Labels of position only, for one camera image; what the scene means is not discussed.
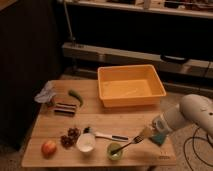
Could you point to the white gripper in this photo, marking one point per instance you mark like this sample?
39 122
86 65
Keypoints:
160 124

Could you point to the dark metal fork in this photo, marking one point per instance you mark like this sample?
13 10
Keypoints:
136 140

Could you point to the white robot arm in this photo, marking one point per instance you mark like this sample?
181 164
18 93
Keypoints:
191 109

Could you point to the orange plastic bin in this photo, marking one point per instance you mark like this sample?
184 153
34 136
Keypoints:
129 85

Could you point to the bunch of dark grapes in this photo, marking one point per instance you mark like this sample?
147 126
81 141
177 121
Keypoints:
70 138

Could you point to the green pepper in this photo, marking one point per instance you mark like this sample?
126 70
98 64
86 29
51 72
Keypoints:
77 96

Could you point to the dark rectangular block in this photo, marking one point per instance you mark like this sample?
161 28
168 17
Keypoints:
65 109

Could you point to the metal shelf rack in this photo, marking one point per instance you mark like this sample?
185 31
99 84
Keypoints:
178 43

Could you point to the red apple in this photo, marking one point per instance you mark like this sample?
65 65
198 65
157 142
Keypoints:
48 148

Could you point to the crumpled white cloth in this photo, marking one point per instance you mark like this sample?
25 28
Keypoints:
46 94

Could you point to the white handled brush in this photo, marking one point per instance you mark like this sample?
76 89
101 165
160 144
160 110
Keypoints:
106 136

